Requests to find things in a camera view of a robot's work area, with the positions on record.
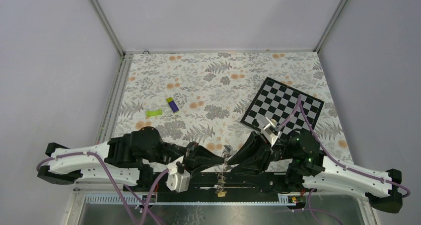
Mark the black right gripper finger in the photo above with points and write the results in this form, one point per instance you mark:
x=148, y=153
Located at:
x=250, y=166
x=249, y=148

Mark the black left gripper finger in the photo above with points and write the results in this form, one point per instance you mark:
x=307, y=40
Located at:
x=195, y=169
x=197, y=155

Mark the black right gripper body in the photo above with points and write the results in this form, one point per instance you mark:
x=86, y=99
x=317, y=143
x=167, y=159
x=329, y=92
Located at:
x=279, y=150

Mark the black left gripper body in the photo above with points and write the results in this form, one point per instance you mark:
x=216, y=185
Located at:
x=170, y=153

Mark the yellow key tag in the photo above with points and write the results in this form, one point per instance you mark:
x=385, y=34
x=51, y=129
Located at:
x=221, y=194

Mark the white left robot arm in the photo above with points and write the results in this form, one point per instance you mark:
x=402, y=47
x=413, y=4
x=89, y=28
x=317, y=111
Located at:
x=121, y=160

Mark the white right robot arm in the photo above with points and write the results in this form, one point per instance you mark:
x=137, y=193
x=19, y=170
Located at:
x=311, y=168

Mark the black white chessboard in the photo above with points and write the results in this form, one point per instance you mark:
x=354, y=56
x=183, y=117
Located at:
x=276, y=100

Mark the purple yellow marker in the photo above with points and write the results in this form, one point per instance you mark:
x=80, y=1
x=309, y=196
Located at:
x=172, y=104

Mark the green marker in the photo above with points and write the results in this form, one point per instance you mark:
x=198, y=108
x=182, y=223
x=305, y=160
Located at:
x=152, y=113

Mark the black front rail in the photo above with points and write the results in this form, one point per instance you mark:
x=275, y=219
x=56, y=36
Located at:
x=217, y=180

